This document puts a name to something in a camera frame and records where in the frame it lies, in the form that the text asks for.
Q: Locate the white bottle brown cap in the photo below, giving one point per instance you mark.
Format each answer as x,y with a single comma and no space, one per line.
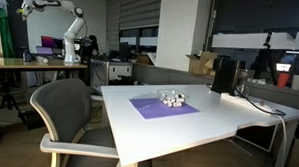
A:
177,104

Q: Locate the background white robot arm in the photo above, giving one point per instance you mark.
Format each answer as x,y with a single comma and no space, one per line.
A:
61,18

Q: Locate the clear plastic box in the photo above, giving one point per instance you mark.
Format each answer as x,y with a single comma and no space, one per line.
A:
171,95

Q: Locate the open cardboard box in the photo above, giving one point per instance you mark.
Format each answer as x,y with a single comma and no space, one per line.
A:
202,64

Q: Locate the purple paper mat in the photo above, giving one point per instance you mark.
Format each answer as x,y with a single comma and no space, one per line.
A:
154,108

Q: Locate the grey cabinet with drawers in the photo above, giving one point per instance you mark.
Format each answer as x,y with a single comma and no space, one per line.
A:
104,71

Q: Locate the black coffee machine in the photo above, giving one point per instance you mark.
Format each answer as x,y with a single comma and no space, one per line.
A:
226,75

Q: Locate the grey office chair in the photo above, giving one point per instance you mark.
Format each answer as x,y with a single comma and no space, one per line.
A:
65,107

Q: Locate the white power strip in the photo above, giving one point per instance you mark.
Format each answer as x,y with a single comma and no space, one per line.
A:
252,105

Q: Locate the orange cup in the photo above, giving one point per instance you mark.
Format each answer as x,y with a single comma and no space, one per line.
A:
282,80

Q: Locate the white cup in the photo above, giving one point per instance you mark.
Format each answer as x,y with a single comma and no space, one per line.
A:
295,82

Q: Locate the green screen cloth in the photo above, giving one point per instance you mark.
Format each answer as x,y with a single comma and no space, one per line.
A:
6,36

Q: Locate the wooden background table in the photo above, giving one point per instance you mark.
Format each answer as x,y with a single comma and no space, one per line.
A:
17,64

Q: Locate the black camera tripod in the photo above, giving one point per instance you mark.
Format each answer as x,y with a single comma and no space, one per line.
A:
264,59

